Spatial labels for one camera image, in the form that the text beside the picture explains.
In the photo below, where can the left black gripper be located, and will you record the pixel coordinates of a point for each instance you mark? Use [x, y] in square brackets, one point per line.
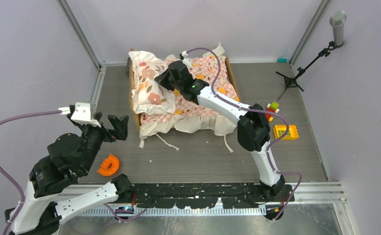
[120, 131]

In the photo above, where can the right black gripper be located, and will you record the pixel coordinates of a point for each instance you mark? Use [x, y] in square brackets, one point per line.
[162, 79]

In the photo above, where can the white floral pillow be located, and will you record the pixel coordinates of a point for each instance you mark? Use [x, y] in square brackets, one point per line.
[148, 97]

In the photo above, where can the wooden pet bed frame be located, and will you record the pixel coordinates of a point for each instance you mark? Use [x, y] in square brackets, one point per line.
[132, 97]

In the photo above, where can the pink checkered duck blanket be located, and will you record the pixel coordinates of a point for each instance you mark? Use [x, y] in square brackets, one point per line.
[203, 110]

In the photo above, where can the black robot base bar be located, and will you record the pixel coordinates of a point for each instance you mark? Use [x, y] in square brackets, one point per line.
[207, 196]

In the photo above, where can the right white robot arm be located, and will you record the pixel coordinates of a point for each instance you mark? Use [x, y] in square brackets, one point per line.
[253, 130]

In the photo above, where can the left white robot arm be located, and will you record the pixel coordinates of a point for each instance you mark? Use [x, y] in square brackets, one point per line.
[69, 158]

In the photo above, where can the orange plastic arch piece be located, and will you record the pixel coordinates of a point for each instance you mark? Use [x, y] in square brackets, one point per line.
[109, 166]

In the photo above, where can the red green toy car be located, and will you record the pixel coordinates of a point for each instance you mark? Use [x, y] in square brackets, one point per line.
[272, 108]

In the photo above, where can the teal small block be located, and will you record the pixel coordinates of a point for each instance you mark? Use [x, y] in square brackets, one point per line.
[282, 60]

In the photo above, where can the black microphone tripod stand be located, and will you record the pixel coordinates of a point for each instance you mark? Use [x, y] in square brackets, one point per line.
[291, 82]

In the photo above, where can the grey microphone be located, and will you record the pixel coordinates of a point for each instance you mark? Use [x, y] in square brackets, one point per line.
[337, 21]

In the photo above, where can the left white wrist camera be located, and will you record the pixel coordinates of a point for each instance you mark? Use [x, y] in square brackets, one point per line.
[80, 113]

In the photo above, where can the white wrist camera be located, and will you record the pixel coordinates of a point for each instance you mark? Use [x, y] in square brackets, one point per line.
[184, 57]
[80, 113]

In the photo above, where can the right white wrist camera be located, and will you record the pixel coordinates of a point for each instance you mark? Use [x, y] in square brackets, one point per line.
[184, 57]

